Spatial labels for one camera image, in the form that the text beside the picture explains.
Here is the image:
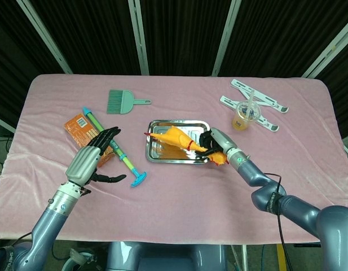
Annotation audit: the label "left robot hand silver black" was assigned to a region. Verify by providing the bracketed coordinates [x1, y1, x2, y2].
[65, 126, 127, 189]

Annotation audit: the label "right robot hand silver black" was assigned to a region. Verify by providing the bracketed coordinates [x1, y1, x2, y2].
[195, 127, 238, 159]

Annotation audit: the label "yellow rubber chicken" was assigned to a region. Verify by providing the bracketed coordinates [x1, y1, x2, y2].
[144, 126, 230, 167]

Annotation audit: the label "green blue water pump toy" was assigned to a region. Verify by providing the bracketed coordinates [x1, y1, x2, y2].
[82, 106, 148, 188]

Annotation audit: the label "metal tray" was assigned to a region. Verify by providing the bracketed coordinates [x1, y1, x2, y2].
[146, 119, 213, 164]

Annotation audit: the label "plastic cup orange drink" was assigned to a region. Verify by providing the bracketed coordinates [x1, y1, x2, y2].
[231, 100, 261, 132]

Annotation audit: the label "orange cardboard box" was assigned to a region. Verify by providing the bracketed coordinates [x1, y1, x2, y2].
[63, 113, 116, 168]

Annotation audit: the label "clear drinking straw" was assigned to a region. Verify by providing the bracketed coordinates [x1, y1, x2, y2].
[245, 89, 255, 119]

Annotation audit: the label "white folding laptop stand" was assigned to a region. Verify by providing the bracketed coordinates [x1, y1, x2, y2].
[219, 78, 290, 133]

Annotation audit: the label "teal hand brush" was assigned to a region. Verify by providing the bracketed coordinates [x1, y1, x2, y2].
[106, 89, 152, 115]

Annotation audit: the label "pink velvet tablecloth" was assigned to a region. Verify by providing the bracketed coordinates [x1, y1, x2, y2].
[0, 73, 348, 245]

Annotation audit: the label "white plastic bucket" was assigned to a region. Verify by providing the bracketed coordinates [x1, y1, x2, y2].
[61, 248, 95, 271]

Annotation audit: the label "black curtain backdrop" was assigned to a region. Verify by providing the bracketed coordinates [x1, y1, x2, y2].
[0, 0, 348, 142]

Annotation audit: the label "white metal table leg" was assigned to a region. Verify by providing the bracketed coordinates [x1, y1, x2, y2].
[229, 244, 249, 271]

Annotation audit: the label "blue-grey robot torso base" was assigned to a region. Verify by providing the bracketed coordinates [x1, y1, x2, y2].
[105, 241, 228, 271]

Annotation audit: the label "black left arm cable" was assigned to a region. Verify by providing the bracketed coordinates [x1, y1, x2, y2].
[0, 231, 33, 249]

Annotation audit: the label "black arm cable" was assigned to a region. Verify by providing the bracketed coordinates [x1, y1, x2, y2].
[0, 231, 33, 249]
[263, 172, 293, 271]

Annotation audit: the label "white metal frame post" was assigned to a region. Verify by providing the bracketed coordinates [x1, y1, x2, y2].
[212, 0, 243, 76]
[127, 0, 150, 76]
[16, 0, 73, 75]
[302, 21, 348, 78]

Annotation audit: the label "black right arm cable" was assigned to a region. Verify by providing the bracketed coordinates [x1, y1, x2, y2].
[263, 172, 293, 271]

